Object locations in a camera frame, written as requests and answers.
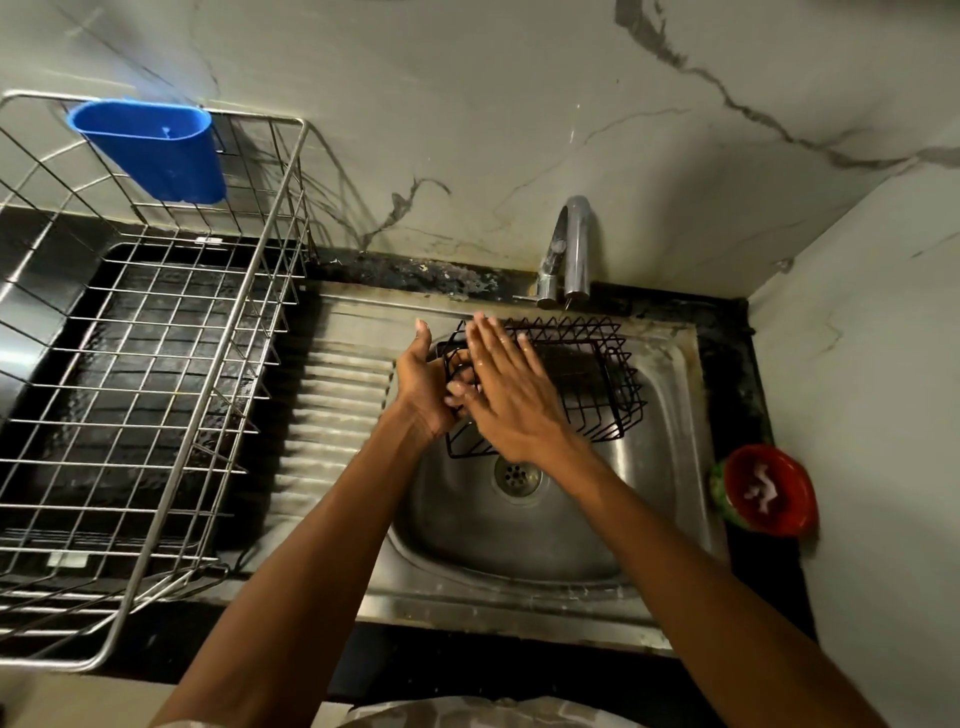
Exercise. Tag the person's right forearm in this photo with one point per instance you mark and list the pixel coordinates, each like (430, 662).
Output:
(720, 592)

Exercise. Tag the person's patterned clothing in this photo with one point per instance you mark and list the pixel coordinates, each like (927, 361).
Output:
(480, 716)

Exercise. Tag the chrome sink faucet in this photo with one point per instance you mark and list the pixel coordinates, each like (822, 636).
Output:
(576, 247)

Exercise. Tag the black wire basket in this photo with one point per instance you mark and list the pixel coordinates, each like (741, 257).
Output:
(600, 390)

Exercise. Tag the white scrap in bowl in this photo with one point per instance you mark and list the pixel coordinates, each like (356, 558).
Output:
(761, 487)

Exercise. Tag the person's left hand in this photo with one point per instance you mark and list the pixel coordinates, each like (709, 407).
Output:
(420, 390)

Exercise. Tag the round sink drain strainer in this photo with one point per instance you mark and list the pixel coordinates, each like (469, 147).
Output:
(517, 476)

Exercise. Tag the blue plastic cutlery holder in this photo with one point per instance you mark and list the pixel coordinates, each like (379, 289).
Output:
(161, 154)

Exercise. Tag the dark steel drip tray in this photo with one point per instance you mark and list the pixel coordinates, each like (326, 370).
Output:
(142, 375)

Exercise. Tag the stainless steel sink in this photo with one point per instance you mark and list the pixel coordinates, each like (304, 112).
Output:
(330, 435)

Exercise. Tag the person's left forearm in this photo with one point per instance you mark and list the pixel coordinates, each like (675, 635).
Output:
(277, 592)

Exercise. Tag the person's right hand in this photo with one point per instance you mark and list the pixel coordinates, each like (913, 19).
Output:
(517, 409)

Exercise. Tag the red and green bowl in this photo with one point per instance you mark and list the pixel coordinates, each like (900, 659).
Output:
(784, 495)

